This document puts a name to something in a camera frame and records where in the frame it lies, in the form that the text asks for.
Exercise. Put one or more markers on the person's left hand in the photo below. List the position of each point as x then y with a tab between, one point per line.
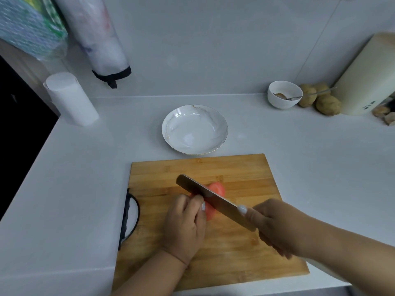
182	228

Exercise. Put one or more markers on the person's right hand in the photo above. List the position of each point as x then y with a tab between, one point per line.
274	226

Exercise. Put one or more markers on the person's left thumb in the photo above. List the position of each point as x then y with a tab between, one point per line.
200	209

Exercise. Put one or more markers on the steel kitchen knife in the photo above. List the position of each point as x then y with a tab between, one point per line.
213	201

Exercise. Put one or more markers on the red tomato piece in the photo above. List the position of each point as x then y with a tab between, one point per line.
216	194

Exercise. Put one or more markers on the person's right forearm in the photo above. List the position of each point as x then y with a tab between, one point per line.
348	252

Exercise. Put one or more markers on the person's left forearm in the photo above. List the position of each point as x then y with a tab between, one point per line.
151	275

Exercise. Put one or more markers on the wooden cutting board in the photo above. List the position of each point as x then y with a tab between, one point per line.
228	243

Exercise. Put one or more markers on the white marbled plate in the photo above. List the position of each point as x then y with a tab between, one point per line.
194	130

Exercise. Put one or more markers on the white small bowl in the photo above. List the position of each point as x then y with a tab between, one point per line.
284	94

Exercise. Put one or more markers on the brown potato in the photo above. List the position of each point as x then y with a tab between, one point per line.
308	95
328	105
322	88

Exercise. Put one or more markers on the metal spoon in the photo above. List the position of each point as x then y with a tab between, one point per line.
308	94

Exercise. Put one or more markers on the white paper towel roll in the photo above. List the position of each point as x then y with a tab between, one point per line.
70	98

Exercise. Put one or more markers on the ginger root piece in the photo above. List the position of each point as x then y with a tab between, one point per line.
390	118
380	111

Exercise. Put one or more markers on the cream cylindrical container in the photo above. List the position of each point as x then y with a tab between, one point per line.
365	77

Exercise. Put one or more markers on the colourful cleaning cloth pack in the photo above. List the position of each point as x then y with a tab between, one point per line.
29	26

